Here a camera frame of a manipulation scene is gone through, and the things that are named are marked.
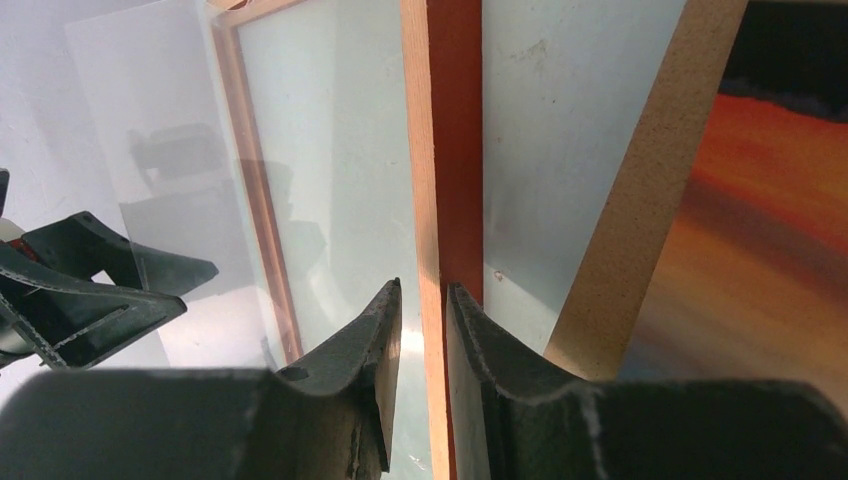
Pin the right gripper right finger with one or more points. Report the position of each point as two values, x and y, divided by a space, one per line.
516 415

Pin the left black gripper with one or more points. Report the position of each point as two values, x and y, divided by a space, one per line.
73 323

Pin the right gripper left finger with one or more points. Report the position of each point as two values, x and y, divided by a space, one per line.
328 415

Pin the clear acrylic glass sheet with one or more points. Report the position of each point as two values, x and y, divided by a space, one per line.
151 81

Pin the sunset photo print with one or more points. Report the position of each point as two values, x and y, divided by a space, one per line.
752 278

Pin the brown cardboard backing board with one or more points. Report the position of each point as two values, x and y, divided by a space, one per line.
597 319

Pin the wooden picture frame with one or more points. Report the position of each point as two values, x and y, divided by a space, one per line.
450 166

